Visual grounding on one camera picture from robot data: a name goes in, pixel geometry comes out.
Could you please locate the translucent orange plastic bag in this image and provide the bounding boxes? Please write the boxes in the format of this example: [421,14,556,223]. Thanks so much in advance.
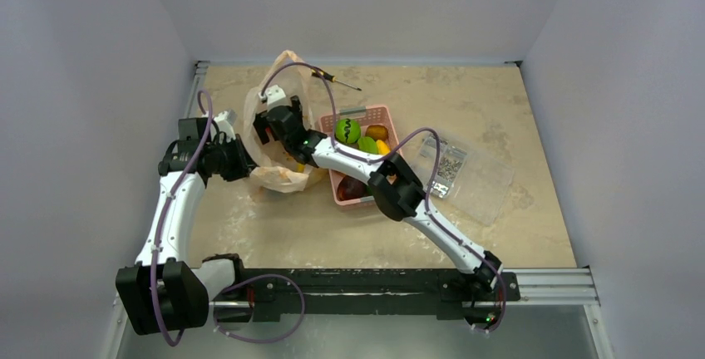
[241,50,327,194]

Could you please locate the green striped fake watermelon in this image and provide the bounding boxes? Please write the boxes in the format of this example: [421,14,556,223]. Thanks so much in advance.
[334,118,362,145]

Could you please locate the dark brown fake fruit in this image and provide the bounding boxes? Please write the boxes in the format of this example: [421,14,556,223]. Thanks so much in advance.
[336,175,369,202]

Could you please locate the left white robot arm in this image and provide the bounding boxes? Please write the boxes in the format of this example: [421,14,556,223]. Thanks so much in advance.
[116,111,256,335]

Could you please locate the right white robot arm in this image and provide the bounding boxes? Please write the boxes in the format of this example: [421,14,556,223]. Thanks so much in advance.
[253,96,505,298]

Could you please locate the green fake starfruit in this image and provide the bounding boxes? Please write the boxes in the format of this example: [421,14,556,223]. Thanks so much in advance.
[357,136,379,155]

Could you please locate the brown fake kiwi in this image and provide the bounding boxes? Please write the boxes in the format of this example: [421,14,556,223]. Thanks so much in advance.
[365,125,389,141]

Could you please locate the yellow black screwdriver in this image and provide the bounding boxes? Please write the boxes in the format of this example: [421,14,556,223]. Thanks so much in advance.
[311,69,362,91]

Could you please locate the pink plastic basket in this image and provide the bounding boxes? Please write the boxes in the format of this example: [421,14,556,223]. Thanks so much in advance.
[318,104,404,207]

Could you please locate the clear plastic screw box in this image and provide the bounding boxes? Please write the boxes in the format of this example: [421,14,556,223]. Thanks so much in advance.
[411,132,515,226]

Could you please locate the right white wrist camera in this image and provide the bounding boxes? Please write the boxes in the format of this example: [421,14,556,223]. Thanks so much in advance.
[259,85,289,109]

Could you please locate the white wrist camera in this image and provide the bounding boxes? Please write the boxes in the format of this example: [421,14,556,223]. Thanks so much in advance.
[259,85,289,109]
[213,110,237,139]

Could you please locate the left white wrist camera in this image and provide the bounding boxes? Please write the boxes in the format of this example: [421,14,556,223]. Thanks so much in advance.
[213,110,237,139]

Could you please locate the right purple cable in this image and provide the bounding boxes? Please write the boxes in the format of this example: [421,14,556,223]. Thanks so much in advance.
[259,61,508,336]

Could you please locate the purple cable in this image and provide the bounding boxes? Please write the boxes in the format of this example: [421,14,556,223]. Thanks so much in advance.
[148,90,306,345]
[259,61,508,336]

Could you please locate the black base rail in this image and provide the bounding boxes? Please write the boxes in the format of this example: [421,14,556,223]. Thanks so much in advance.
[211,268,520,327]

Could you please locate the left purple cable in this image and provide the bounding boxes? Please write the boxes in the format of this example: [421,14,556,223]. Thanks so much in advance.
[148,90,306,345]

